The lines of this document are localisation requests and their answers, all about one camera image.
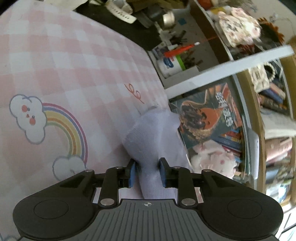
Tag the white tub green lid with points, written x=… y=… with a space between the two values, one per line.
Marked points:
x=170 y=66

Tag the large orange dark cover book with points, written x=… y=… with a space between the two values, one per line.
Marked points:
x=207 y=114

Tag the white pink plush bunny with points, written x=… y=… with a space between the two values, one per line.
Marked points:
x=211 y=155

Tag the pink checkered cartoon bedsheet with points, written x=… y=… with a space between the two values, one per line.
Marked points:
x=71 y=88

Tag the white wooden bookshelf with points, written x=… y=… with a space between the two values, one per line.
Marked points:
x=237 y=70

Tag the round metal tin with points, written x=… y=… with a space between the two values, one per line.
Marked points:
x=168 y=20

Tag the row of colourful books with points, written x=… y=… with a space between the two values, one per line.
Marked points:
x=232 y=141

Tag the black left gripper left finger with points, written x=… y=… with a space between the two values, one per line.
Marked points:
x=130 y=173

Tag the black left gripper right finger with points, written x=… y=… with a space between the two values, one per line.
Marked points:
x=165 y=173

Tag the lavender fleece garment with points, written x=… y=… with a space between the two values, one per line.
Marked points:
x=155 y=135

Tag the pink cylindrical box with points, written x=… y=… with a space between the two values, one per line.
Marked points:
x=277 y=149

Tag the floral pink fabric bundle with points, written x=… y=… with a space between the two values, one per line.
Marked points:
x=238 y=27

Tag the red tube bottle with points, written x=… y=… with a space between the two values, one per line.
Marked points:
x=180 y=50

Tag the cream quilted pearl handbag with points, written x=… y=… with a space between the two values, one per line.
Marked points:
x=261 y=76

